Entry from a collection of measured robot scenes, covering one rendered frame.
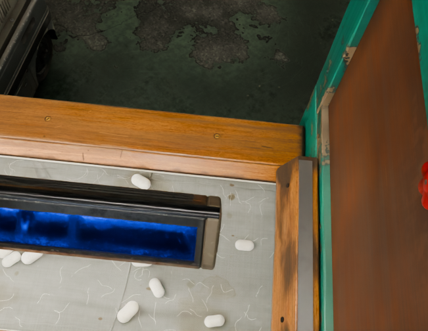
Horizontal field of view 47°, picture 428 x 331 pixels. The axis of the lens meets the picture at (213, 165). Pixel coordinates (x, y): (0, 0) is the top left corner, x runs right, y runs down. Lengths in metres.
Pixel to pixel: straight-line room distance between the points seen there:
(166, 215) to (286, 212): 0.34
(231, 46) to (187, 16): 0.24
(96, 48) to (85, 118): 1.11
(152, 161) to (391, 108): 0.47
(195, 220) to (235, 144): 0.44
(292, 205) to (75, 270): 0.37
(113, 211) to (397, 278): 0.28
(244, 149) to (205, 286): 0.26
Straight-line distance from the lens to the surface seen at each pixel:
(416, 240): 0.48
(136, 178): 0.88
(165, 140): 0.90
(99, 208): 0.49
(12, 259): 0.87
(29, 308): 0.86
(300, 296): 0.72
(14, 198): 0.51
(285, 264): 0.76
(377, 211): 0.58
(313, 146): 0.86
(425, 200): 0.39
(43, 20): 1.83
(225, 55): 2.00
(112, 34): 2.08
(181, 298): 0.83
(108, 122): 0.93
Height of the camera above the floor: 1.55
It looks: 64 degrees down
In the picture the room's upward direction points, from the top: 7 degrees clockwise
